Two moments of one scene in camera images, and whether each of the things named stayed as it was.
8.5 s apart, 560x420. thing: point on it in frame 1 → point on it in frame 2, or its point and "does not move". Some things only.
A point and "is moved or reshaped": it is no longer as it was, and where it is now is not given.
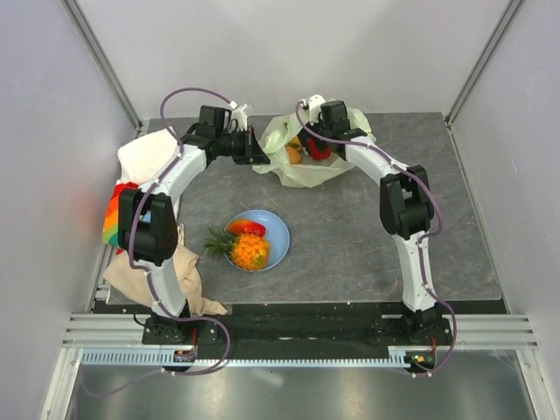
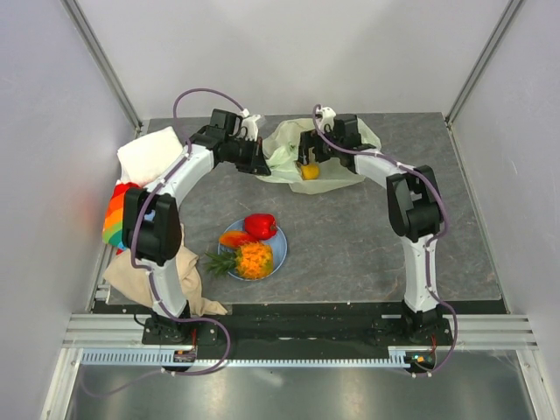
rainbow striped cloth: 110,231 does not move
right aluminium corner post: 480,62 does not move
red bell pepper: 318,155 is moved or reshaped
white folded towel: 143,159 does not move
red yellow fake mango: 244,227 → 235,238
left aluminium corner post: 112,78 does not move
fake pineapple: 246,251 → 252,261
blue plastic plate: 276,232 → 276,241
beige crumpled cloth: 134,283 does not move
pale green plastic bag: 276,136 is moved or reshaped
